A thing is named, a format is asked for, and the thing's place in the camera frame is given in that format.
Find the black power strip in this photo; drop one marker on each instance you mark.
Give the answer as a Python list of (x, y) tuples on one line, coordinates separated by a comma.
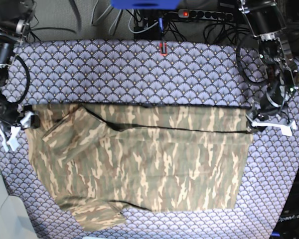
[(205, 15)]

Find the camouflage T-shirt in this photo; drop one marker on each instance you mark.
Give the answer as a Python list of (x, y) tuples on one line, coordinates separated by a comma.
[(96, 160)]

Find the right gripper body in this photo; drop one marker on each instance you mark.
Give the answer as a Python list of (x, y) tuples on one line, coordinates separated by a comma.
[(10, 131)]

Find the white plastic bin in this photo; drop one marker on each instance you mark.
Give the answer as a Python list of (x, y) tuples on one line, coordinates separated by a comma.
[(14, 220)]

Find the red and black clamp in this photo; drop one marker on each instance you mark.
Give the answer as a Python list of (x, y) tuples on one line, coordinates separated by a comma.
[(163, 48)]

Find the fan-patterned purple tablecloth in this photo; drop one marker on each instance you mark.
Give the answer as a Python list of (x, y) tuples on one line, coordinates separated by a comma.
[(134, 72)]

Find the black OpenArm box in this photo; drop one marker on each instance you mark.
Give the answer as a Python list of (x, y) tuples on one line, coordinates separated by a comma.
[(287, 226)]

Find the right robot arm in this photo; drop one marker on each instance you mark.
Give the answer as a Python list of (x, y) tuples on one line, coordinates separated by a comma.
[(15, 18)]

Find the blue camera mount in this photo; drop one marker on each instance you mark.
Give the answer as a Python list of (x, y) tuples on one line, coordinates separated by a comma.
[(145, 4)]

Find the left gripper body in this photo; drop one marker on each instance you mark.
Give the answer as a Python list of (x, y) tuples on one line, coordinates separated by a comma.
[(258, 122)]

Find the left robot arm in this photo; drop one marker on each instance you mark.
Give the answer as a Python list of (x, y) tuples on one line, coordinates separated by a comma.
[(267, 25)]

